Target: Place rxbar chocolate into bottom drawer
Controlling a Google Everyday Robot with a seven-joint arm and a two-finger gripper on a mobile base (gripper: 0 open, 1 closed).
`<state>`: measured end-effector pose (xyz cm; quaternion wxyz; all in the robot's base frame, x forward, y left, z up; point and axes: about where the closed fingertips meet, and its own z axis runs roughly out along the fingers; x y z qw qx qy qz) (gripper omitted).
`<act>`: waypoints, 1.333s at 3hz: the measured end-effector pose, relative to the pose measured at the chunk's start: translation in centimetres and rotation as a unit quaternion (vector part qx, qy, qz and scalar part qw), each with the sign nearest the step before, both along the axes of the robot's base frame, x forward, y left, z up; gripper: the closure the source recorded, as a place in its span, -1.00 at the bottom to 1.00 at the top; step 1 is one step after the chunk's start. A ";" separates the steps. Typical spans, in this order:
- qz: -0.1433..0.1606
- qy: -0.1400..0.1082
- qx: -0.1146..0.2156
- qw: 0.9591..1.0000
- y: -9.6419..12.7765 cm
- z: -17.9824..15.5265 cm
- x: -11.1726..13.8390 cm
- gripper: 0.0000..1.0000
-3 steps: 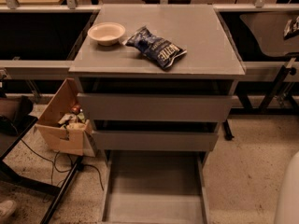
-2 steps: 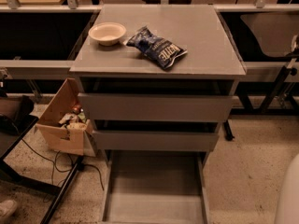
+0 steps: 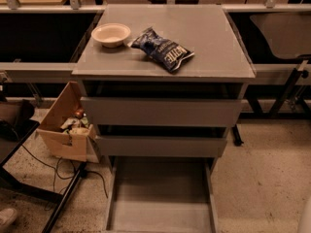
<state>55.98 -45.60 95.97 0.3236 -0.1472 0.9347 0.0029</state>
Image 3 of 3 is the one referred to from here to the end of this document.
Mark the grey top drawer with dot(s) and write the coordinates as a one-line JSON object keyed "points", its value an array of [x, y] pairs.
{"points": [[161, 112]]}

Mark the cardboard box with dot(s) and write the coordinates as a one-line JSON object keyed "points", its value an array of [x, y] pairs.
{"points": [[73, 147]]}

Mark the black table leg frame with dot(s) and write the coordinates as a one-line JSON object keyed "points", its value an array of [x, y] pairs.
{"points": [[8, 181]]}

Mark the dark bag on table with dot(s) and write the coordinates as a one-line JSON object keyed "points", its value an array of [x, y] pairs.
{"points": [[14, 117]]}

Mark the grey open bottom drawer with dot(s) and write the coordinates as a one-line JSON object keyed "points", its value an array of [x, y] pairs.
{"points": [[161, 195]]}

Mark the black chair leg frame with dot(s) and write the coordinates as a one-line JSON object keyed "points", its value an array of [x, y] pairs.
{"points": [[297, 72]]}

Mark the white paper bowl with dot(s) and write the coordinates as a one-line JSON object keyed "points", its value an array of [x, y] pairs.
{"points": [[111, 35]]}

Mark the grey drawer cabinet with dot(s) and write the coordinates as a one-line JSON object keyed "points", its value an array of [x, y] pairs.
{"points": [[219, 69]]}

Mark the grey middle drawer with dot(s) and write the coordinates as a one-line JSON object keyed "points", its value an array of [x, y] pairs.
{"points": [[160, 146]]}

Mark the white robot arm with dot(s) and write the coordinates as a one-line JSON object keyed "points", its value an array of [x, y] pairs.
{"points": [[304, 225]]}

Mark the white shoe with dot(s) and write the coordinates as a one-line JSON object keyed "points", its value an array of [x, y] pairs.
{"points": [[7, 217]]}

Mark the trash items in box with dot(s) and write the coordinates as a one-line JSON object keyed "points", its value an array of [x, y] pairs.
{"points": [[76, 124]]}

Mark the blue kettle chips bag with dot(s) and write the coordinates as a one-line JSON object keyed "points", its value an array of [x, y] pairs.
{"points": [[161, 50]]}

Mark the grey chair seat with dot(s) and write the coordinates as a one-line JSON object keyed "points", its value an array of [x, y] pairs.
{"points": [[287, 34]]}

